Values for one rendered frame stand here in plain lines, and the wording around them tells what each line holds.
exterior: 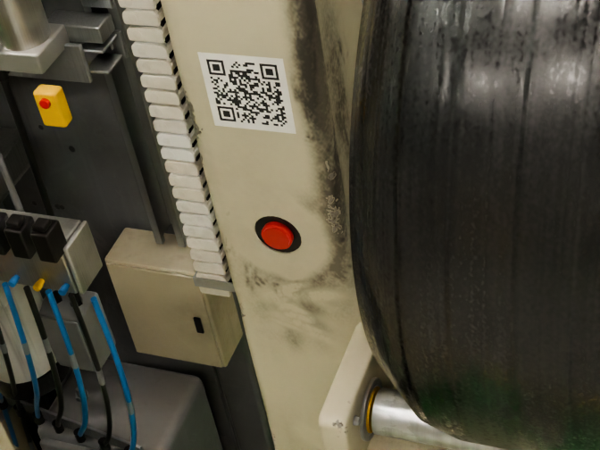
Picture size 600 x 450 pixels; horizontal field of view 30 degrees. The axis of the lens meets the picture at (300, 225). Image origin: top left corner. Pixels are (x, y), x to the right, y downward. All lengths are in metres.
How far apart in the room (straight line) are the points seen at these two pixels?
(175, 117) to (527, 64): 0.42
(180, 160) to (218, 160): 0.05
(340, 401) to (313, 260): 0.13
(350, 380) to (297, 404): 0.18
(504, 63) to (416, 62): 0.05
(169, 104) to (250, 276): 0.20
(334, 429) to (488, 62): 0.46
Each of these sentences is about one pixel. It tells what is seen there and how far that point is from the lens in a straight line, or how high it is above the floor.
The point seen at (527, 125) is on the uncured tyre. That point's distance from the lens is 0.67.
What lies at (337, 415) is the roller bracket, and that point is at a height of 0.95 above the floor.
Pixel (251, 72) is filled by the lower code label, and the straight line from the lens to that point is 0.92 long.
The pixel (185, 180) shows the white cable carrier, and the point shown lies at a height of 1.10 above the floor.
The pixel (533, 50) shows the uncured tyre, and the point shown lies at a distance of 0.67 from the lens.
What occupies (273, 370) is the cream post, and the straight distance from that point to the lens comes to 1.18.
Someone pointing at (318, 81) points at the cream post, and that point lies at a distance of 0.90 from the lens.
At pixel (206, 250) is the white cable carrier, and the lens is 1.10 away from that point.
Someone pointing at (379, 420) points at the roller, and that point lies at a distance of 1.06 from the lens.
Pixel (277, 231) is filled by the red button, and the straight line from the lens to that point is 1.02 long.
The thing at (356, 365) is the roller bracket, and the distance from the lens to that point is 1.05.
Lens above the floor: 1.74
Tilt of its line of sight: 41 degrees down
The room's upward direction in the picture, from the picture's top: 11 degrees counter-clockwise
